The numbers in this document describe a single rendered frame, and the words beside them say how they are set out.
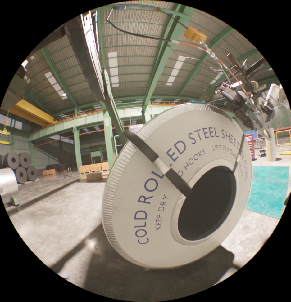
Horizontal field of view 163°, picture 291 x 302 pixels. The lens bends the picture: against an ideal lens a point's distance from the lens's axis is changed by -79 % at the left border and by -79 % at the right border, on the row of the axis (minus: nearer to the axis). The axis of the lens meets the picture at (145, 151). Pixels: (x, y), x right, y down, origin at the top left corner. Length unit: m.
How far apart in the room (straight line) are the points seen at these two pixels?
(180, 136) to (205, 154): 0.16
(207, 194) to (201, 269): 0.80
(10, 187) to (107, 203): 4.39
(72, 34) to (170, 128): 0.63
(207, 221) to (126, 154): 0.81
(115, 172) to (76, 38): 0.63
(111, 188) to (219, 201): 0.83
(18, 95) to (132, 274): 1.52
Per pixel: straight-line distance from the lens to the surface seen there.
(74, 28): 0.58
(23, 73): 0.63
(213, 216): 0.94
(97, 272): 1.41
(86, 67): 0.69
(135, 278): 1.25
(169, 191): 0.43
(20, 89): 0.60
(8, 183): 4.61
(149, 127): 0.40
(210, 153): 0.54
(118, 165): 0.38
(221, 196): 0.95
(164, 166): 0.35
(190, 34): 1.14
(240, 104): 0.73
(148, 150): 0.34
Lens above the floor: 1.15
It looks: 1 degrees up
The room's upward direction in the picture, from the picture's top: 9 degrees counter-clockwise
